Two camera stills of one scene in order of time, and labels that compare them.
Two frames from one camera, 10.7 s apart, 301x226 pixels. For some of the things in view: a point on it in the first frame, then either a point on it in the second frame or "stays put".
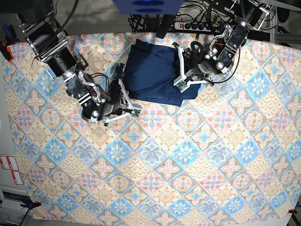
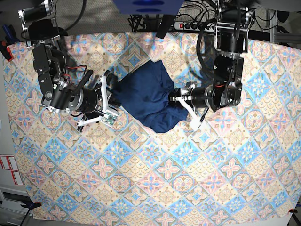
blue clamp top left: (11, 36) stays put
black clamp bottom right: (292, 211) stays put
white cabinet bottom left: (11, 213) stays put
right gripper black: (198, 62) → (198, 97)
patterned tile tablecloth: (232, 149) stays put
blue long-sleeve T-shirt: (150, 74) → (144, 93)
